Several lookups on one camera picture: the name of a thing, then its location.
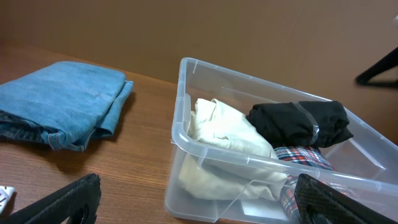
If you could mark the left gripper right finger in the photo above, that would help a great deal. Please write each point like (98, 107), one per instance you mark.
(318, 203)

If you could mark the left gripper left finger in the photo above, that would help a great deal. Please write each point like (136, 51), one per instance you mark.
(75, 203)

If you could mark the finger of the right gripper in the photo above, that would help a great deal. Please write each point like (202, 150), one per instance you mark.
(386, 63)

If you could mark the plaid shirt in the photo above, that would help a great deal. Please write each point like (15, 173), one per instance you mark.
(307, 156)

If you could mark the black garment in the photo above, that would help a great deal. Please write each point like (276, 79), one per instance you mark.
(302, 123)

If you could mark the blue denim jeans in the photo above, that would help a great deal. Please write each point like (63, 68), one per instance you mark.
(64, 105)

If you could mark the cream cloth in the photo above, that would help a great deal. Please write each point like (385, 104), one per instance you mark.
(218, 124)

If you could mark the white t-shirt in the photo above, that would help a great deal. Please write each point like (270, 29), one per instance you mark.
(6, 193)

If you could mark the white label in bin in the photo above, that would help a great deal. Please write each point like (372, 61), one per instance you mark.
(264, 209)

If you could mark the clear plastic storage bin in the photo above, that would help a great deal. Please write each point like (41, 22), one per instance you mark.
(365, 165)

